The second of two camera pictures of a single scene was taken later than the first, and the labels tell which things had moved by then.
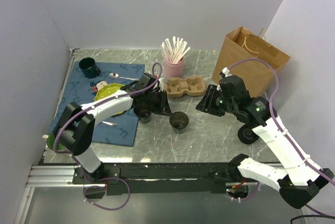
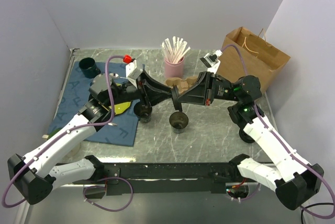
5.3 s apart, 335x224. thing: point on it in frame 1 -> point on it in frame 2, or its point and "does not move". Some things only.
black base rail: (167, 178) does not move
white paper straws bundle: (174, 48) does not move
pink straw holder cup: (174, 70) does not move
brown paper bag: (257, 77) does not move
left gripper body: (153, 100) -> (127, 92)
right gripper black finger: (209, 102) -> (178, 99)
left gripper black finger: (165, 108) -> (153, 98)
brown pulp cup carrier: (176, 87) does not move
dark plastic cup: (178, 121) does not move
